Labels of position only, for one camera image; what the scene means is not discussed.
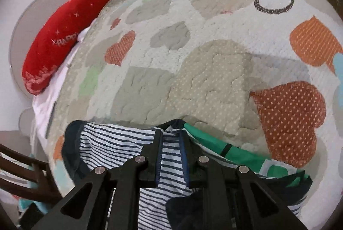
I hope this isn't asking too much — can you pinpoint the red printed pillow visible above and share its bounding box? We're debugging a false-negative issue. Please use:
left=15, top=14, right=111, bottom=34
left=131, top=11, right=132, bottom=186
left=23, top=0, right=140, bottom=96

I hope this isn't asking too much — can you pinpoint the heart patterned quilted blanket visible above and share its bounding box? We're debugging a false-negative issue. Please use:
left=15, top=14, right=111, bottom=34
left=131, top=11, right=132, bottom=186
left=53, top=0, right=343, bottom=193

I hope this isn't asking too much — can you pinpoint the dark wooden chair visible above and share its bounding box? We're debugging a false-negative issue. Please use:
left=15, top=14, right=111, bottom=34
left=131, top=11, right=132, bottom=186
left=0, top=143, right=63, bottom=204

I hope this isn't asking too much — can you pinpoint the green white printed garment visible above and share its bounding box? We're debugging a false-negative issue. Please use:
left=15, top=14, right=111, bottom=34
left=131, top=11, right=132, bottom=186
left=184, top=123, right=313, bottom=190

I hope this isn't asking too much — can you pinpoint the white bed sheet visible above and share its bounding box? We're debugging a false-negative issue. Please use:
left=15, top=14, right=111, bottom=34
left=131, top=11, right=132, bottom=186
left=31, top=24, right=94, bottom=150

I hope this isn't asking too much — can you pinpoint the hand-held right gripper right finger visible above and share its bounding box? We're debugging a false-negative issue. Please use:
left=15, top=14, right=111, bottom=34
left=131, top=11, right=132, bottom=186
left=179, top=133, right=308, bottom=230

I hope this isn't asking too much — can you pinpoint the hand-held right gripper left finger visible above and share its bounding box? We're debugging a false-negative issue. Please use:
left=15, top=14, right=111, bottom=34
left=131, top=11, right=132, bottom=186
left=30, top=129, right=163, bottom=230

